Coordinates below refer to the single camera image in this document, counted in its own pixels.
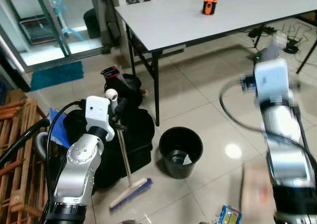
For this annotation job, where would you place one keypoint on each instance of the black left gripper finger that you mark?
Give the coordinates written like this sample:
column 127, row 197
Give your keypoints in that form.
column 127, row 111
column 118, row 108

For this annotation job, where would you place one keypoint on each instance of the broom with purple bristles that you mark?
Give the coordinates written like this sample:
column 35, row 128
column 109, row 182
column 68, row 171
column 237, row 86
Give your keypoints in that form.
column 131, row 192

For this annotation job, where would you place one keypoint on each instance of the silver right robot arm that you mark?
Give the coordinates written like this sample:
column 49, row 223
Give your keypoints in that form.
column 282, row 135

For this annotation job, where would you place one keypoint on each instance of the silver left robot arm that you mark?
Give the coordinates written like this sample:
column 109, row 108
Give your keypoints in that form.
column 79, row 159

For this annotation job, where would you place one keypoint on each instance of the blue floor mat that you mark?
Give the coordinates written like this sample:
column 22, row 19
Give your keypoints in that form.
column 57, row 75

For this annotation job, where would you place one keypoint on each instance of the black device with green light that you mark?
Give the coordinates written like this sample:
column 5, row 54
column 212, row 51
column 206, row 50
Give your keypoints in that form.
column 257, row 58

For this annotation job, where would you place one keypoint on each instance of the black router with antennas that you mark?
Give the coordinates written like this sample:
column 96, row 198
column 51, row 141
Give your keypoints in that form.
column 292, row 46

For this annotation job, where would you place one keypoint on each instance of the black power strip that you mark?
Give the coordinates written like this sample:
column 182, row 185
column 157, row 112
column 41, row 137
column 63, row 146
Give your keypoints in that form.
column 260, row 31

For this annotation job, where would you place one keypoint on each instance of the blue plastic sheet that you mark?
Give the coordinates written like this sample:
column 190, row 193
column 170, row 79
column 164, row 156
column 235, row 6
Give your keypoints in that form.
column 58, row 127

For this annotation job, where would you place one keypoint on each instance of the orange black small device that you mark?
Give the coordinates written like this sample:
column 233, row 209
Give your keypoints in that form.
column 209, row 7

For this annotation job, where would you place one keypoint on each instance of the white paper in bucket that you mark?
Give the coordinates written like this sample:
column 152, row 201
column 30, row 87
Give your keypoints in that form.
column 188, row 159

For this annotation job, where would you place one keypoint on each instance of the white folding table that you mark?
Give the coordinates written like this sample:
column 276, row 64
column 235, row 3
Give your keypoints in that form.
column 198, row 21

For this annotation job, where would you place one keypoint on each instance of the glass sliding door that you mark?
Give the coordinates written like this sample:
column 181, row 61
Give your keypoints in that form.
column 49, row 21

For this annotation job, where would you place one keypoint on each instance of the wooden slatted rack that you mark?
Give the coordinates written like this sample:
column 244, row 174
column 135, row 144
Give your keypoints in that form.
column 20, row 184

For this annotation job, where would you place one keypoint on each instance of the blue yellow snack packet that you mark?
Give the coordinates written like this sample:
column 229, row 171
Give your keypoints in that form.
column 230, row 215

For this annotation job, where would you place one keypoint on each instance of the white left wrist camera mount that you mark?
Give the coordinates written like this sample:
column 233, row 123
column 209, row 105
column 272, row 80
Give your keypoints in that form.
column 96, row 112

